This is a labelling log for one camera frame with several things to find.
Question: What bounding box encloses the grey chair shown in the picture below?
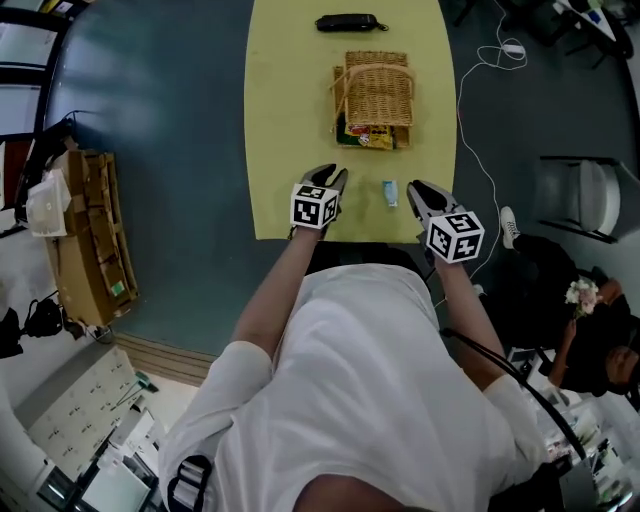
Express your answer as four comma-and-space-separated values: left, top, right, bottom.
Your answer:
537, 155, 640, 245

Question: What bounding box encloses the person's white shirt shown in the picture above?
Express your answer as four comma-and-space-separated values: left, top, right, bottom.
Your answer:
157, 263, 549, 512

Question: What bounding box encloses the green yellow snack packet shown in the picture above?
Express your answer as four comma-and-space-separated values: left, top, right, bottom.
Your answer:
337, 122, 396, 150

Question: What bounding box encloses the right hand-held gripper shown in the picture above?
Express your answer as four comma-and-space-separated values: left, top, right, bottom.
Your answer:
406, 180, 486, 264

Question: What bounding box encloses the wicker basket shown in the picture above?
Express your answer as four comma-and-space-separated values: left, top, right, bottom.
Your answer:
328, 49, 416, 150

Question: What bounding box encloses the white cable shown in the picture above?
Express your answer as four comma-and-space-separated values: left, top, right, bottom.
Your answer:
432, 0, 529, 309

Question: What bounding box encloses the black cable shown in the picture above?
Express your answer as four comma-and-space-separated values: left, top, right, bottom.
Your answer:
439, 327, 589, 461

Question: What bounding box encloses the black grey device pack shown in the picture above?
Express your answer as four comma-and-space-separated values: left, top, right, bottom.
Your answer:
519, 457, 599, 512

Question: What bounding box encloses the wooden slat ramp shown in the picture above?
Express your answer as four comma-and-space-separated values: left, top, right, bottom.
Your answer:
112, 332, 219, 387

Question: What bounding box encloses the white flower bouquet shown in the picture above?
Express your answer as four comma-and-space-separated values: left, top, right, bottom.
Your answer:
564, 278, 604, 321

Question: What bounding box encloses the black strap with buckle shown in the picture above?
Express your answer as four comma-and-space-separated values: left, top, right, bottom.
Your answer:
166, 454, 214, 512

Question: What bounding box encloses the black zip case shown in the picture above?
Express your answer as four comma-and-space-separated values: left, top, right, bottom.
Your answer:
314, 13, 389, 34

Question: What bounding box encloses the white square box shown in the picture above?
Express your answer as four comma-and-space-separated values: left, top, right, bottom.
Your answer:
26, 168, 73, 238

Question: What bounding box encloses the black bag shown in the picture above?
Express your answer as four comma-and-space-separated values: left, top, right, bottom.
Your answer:
13, 117, 76, 226

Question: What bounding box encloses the person's right forearm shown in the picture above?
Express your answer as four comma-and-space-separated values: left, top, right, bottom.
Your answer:
433, 259, 506, 391

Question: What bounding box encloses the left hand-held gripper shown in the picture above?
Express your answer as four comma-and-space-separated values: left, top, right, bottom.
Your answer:
290, 163, 350, 231

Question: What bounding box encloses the long brown cardboard box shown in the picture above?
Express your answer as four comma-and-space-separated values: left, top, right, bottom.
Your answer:
44, 149, 140, 326

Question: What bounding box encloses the white storage shelf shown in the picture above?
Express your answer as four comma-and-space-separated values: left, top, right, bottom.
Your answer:
504, 347, 640, 512

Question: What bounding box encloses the person's left forearm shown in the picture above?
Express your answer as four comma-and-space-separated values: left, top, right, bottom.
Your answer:
232, 227, 321, 359

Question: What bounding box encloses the black headset gear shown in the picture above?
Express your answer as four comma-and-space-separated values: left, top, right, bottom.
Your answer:
0, 298, 64, 359

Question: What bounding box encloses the white dotted board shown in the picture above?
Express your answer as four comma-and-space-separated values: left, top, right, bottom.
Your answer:
27, 348, 139, 481

